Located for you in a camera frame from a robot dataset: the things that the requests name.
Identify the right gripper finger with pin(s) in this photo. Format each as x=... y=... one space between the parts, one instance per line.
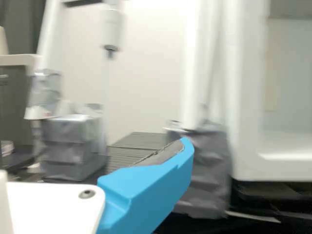
x=146 y=190

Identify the white incubator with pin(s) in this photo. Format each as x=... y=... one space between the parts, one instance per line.
x=243 y=122

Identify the white pipette stand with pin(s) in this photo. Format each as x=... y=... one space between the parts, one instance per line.
x=202 y=73

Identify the cream microscope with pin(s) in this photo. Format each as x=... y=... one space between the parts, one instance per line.
x=14 y=59

